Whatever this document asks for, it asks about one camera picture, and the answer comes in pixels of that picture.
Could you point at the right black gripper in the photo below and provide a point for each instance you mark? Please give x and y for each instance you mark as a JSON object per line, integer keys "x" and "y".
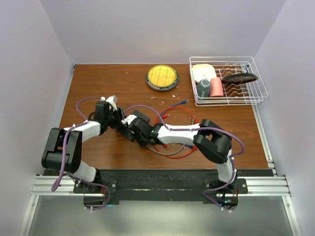
{"x": 142, "y": 143}

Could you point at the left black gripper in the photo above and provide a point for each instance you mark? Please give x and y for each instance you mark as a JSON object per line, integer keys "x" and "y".
{"x": 119, "y": 114}

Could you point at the black network switch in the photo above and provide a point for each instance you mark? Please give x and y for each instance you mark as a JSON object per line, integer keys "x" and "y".
{"x": 124, "y": 129}

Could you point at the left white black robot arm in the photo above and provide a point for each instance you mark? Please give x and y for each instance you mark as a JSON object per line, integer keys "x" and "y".
{"x": 63, "y": 150}

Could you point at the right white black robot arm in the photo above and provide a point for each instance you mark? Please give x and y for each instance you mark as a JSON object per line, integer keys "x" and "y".
{"x": 213, "y": 142}

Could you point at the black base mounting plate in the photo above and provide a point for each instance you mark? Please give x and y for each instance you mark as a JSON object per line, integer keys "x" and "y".
{"x": 158, "y": 185}

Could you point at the yellow round plate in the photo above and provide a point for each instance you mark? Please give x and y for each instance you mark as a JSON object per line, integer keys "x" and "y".
{"x": 162, "y": 77}

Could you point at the grey mug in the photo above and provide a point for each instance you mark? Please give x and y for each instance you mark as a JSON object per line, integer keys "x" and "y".
{"x": 203, "y": 88}

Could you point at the cream plate in rack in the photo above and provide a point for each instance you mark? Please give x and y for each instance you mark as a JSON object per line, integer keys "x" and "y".
{"x": 203, "y": 71}

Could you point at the pink cup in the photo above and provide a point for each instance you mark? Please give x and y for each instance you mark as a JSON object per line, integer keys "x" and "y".
{"x": 216, "y": 87}

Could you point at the dark brown plate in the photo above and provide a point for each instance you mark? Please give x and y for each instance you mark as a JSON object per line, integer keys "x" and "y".
{"x": 239, "y": 78}

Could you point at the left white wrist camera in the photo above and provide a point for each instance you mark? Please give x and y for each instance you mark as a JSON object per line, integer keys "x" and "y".
{"x": 111, "y": 100}

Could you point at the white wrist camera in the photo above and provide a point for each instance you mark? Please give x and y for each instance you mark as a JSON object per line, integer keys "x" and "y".
{"x": 111, "y": 100}
{"x": 128, "y": 120}

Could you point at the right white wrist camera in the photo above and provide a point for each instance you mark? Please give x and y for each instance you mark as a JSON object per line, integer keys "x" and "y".
{"x": 128, "y": 120}

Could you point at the white wire dish rack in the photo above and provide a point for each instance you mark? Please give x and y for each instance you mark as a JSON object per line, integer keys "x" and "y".
{"x": 233, "y": 95}

